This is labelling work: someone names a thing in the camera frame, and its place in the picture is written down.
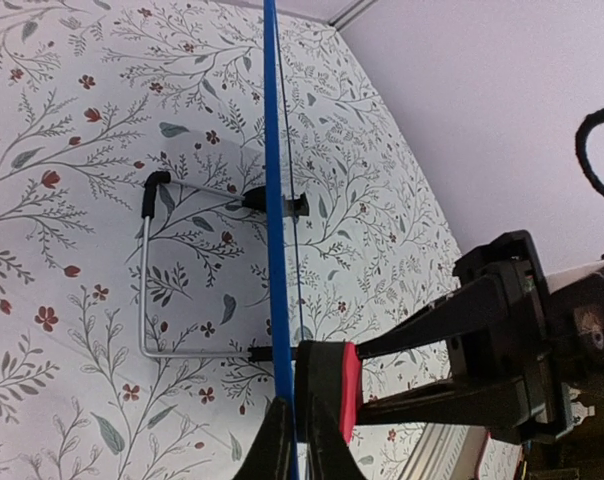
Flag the wire whiteboard stand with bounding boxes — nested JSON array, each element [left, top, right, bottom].
[[138, 170, 310, 365]]

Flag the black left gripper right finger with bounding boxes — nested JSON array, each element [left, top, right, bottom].
[[306, 416, 365, 480]]

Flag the right rear aluminium post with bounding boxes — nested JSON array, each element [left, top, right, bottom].
[[327, 0, 377, 30]]

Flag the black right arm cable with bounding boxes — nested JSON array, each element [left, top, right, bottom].
[[574, 104, 604, 211]]

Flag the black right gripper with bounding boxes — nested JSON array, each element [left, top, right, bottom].
[[356, 231, 604, 444]]

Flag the small whiteboard blue frame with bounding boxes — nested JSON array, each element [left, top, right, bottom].
[[263, 1, 308, 479]]

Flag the red whiteboard eraser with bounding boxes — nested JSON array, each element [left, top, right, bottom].
[[294, 340, 363, 444]]

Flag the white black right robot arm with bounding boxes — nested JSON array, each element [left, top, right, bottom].
[[356, 230, 604, 445]]

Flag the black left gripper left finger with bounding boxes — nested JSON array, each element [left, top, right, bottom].
[[242, 397, 288, 479]]

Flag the front aluminium rail frame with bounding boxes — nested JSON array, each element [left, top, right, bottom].
[[398, 424, 469, 480]]

